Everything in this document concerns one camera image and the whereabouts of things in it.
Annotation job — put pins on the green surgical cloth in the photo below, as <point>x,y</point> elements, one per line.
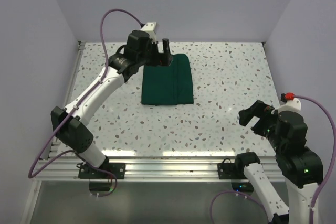
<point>168,86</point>

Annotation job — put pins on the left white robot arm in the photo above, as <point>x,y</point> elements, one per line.
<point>70,123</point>

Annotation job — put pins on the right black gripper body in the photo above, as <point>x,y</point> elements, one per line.
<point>270,116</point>

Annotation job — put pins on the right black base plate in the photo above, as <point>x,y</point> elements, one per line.
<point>227,169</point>

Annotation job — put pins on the aluminium left side rail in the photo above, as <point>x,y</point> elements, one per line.
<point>67,99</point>

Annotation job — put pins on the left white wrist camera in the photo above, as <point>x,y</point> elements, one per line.
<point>151,28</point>

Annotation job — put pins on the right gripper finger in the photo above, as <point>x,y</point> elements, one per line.
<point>261,127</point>
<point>255,110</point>

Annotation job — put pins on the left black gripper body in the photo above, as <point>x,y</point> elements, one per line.
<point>147,58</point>

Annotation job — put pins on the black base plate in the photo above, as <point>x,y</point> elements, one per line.
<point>103,172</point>
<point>227,169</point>

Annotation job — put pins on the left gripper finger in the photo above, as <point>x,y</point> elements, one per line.
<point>166,46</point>
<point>154,48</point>

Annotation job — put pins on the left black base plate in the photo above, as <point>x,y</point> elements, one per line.
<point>103,172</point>

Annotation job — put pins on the aluminium front rail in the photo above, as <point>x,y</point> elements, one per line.
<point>165,169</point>

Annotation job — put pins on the aluminium rail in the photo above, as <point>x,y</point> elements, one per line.
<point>165,169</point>
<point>67,99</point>

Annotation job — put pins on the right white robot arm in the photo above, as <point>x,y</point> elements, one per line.
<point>302,168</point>

